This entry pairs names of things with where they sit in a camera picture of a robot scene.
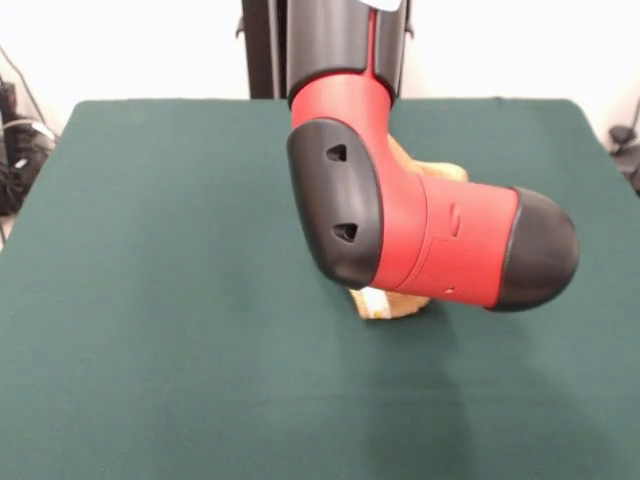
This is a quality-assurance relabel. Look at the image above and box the tan terry towel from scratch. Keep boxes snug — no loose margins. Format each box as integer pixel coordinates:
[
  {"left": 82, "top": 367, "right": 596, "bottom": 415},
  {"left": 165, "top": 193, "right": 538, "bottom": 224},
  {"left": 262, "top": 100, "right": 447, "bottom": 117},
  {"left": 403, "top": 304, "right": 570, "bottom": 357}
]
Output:
[{"left": 349, "top": 134, "right": 471, "bottom": 321}]

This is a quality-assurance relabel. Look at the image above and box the black robot pedestal stand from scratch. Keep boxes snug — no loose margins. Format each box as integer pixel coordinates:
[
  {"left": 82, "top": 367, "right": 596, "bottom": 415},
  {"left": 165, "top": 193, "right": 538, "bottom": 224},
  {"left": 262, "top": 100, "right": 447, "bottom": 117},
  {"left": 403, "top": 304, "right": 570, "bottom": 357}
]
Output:
[{"left": 234, "top": 0, "right": 416, "bottom": 100}]

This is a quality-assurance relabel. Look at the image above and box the dark green table cloth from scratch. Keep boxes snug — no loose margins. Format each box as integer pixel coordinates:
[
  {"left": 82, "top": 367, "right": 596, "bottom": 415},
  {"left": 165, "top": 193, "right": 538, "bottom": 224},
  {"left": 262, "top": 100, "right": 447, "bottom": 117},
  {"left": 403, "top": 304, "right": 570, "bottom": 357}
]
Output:
[{"left": 0, "top": 98, "right": 640, "bottom": 480}]

